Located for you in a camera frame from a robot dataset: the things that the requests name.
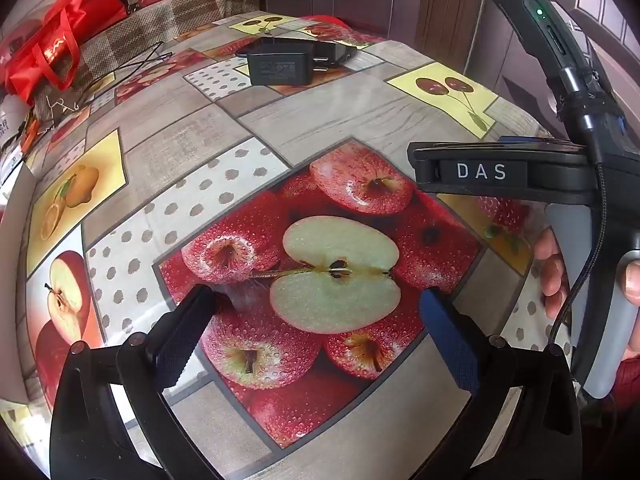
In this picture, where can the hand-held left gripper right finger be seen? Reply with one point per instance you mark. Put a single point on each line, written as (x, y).
(450, 345)

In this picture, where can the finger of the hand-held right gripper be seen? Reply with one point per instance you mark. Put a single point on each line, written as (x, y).
(425, 165)

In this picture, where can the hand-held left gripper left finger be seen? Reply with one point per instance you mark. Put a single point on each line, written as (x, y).
(177, 340)

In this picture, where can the person's right forearm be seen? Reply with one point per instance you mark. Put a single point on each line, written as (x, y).
(631, 380)

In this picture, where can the person's right hand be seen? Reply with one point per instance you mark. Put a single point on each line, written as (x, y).
(552, 270)

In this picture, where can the black smartphone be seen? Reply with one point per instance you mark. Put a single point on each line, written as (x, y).
(347, 54)

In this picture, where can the black power adapter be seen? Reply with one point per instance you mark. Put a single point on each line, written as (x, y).
(280, 62)

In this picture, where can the plaid sofa cover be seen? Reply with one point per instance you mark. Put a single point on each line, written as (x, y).
(150, 25)

